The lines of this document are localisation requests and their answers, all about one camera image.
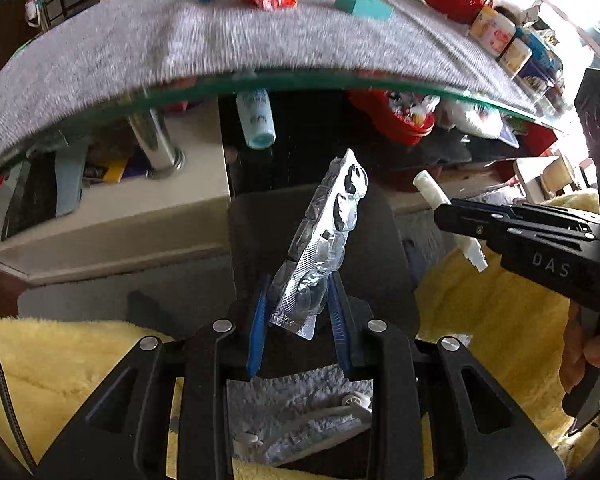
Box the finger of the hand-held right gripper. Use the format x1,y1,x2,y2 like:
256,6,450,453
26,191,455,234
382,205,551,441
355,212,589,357
434,202,600,257
450,198,600,227

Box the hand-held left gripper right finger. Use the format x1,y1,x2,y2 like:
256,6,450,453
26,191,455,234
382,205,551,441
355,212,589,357
327,276,567,480

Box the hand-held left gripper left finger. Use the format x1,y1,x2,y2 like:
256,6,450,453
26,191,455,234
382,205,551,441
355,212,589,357
35,274,273,480

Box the white plastic tube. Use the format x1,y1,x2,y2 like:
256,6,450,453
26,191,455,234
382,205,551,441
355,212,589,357
413,170,490,273

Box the black waste bin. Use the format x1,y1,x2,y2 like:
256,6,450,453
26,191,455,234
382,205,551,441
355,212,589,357
227,182,422,381

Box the silver blister pack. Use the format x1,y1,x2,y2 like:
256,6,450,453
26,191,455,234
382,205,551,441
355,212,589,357
267,149,368,341

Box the person's right hand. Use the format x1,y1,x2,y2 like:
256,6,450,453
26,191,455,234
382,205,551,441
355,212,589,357
559,304,600,396

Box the white plastic bag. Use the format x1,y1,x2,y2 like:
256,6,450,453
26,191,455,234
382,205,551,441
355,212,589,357
440,97,503,140

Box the yellow fleece blanket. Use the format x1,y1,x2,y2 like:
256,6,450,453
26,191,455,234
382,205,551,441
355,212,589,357
0,190,600,480

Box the red bowl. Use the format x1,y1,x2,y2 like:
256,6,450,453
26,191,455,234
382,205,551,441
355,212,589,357
350,89,436,147

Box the blue printed box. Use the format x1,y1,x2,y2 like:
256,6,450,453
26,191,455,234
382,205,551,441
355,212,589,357
517,30,563,91

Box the glass coffee table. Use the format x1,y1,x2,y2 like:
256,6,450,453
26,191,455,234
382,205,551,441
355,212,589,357
0,67,571,288

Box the white bottle with teal cap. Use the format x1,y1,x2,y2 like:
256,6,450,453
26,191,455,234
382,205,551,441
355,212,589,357
236,89,277,150

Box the chrome table leg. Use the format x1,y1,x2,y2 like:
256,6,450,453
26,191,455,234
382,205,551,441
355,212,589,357
130,110,186,180

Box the teal box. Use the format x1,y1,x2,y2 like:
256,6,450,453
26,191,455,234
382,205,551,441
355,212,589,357
334,0,395,22

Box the grey table mat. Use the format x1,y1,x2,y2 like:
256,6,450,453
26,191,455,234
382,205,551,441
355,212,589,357
0,0,537,176

